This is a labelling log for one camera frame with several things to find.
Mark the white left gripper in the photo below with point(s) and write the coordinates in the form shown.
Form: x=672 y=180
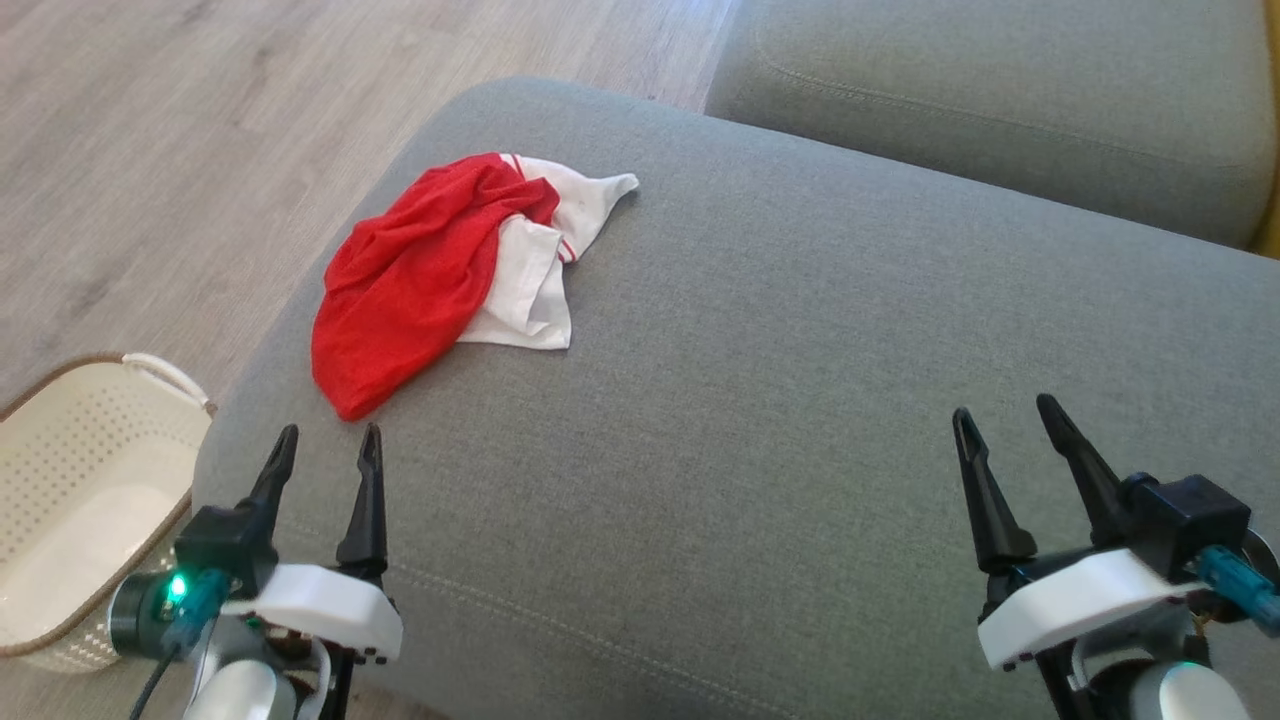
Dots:
x=320 y=605

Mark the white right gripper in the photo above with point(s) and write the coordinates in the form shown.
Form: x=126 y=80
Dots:
x=1070 y=600

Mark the red and white shirt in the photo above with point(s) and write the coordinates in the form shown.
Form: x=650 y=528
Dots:
x=410 y=280

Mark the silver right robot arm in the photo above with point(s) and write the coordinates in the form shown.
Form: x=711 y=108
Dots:
x=1180 y=695

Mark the cream perforated laundry basket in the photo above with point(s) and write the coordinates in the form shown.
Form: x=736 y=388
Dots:
x=90 y=450

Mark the large grey sofa chaise cushion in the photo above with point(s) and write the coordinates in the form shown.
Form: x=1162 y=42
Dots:
x=750 y=400

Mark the large yellow sofa back cushion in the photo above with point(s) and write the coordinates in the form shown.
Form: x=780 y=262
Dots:
x=1271 y=240

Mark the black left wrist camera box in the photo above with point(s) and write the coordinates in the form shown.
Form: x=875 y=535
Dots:
x=225 y=545

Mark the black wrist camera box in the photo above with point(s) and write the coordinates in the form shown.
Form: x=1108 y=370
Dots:
x=225 y=545
x=1185 y=520

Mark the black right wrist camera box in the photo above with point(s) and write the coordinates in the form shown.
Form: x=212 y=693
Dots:
x=1185 y=520

